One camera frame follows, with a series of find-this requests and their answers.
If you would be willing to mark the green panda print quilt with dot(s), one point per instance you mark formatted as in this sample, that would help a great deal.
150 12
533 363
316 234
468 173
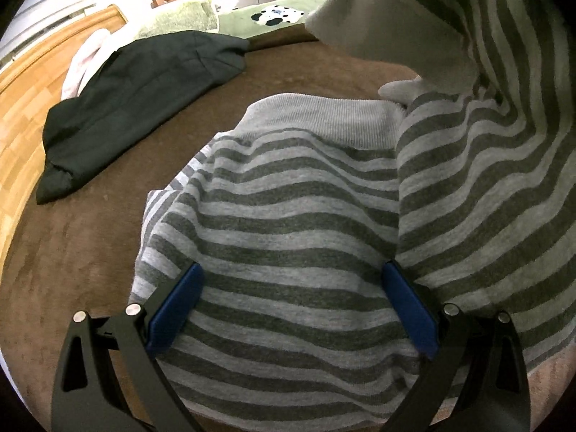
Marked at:
243 20

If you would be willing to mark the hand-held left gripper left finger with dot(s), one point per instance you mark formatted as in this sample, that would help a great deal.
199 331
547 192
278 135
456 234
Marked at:
173 308

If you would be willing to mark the pink cloth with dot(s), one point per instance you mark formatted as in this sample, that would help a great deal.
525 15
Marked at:
85 60

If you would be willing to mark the light green fluffy pillow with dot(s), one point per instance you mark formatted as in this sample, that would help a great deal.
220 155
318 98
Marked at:
180 20

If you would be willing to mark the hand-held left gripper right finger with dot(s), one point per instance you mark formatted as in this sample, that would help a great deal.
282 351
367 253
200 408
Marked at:
411 308

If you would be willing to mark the dark green garment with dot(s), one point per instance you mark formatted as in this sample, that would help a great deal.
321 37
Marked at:
135 85

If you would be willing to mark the wooden headboard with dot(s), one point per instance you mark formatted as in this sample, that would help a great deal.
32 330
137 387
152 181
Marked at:
27 99

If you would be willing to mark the grey striped sweater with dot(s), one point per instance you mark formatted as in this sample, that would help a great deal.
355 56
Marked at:
315 198

